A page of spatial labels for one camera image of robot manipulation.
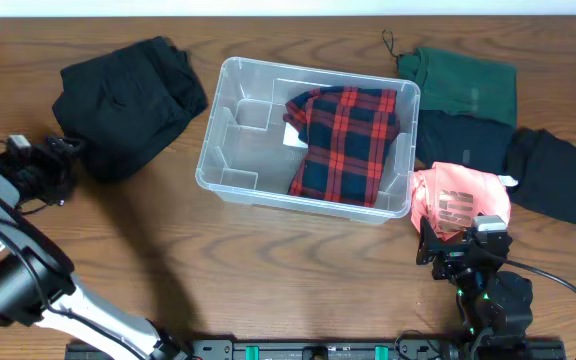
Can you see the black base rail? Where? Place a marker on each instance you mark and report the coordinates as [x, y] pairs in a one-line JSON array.
[[405, 348]]

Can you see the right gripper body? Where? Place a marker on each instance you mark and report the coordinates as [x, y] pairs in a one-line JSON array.
[[452, 256]]

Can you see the red navy plaid garment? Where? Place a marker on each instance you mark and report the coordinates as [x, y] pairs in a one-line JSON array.
[[348, 132]]

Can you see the clear plastic storage container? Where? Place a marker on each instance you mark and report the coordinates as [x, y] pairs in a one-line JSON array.
[[243, 158]]

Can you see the pink printed garment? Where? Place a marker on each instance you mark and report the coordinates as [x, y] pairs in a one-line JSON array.
[[450, 196]]

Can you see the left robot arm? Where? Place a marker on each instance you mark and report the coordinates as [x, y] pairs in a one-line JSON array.
[[38, 286]]

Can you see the black drawstring loop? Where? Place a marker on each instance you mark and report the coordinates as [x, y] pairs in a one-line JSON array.
[[389, 41]]

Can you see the white label in container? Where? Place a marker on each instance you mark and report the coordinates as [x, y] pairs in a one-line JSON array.
[[291, 137]]

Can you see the black garment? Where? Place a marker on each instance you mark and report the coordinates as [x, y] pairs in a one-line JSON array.
[[545, 168], [128, 105]]

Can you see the dark green garment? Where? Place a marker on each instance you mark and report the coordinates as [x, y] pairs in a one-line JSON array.
[[458, 84]]

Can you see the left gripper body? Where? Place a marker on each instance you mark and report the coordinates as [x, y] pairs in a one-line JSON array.
[[48, 167]]

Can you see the dark navy folded garment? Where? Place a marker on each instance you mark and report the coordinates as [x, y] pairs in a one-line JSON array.
[[468, 141]]

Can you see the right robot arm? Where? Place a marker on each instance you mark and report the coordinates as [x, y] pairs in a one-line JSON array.
[[494, 305]]

